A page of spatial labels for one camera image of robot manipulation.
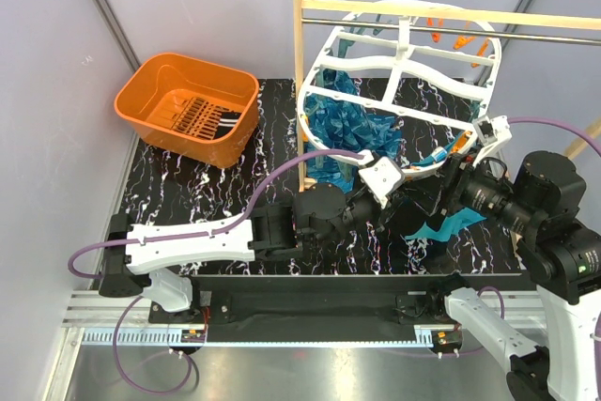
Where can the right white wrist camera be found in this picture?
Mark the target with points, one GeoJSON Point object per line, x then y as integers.
{"type": "Point", "coordinates": [490, 133]}

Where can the wooden clothes rack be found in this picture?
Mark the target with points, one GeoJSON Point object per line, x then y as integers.
{"type": "Point", "coordinates": [315, 35]}

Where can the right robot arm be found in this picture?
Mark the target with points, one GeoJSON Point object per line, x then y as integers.
{"type": "Point", "coordinates": [561, 256]}

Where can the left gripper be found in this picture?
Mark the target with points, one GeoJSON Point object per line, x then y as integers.
{"type": "Point", "coordinates": [388, 213]}

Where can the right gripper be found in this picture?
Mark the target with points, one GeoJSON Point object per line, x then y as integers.
{"type": "Point", "coordinates": [431, 187]}

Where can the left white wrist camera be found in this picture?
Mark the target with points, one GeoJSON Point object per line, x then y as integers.
{"type": "Point", "coordinates": [382, 177]}

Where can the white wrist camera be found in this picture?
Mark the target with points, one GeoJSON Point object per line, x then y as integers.
{"type": "Point", "coordinates": [490, 133]}
{"type": "Point", "coordinates": [382, 177]}

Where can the teal cloth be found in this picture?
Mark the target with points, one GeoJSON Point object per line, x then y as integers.
{"type": "Point", "coordinates": [451, 225]}

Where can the blue patterned cloth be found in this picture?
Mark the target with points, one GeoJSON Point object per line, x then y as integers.
{"type": "Point", "coordinates": [346, 125]}

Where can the orange plastic basket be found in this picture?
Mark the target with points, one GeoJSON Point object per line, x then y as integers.
{"type": "Point", "coordinates": [174, 102]}

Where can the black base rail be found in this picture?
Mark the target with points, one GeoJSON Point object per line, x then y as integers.
{"type": "Point", "coordinates": [314, 311]}

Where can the white round clip hanger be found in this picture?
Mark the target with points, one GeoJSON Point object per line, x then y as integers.
{"type": "Point", "coordinates": [401, 63]}

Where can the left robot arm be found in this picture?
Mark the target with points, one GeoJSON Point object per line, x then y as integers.
{"type": "Point", "coordinates": [140, 264]}

